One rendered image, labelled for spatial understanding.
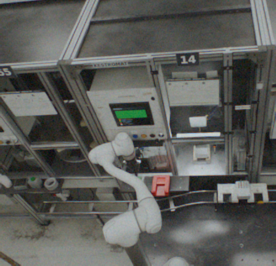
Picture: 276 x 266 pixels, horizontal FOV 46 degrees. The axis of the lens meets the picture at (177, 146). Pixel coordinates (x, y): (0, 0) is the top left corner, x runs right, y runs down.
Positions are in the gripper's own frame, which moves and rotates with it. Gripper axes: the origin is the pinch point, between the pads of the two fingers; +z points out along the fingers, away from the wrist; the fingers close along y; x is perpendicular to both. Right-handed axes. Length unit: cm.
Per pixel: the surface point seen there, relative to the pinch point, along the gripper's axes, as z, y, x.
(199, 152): 9, -46, -24
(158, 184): 17.6, -14.0, -0.6
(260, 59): -85, -85, -10
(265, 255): 44, -92, 44
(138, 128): -37.7, -8.9, -9.5
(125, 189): 21.2, 13.2, 1.9
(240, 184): 19, -76, 0
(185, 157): 21.1, -32.9, -28.8
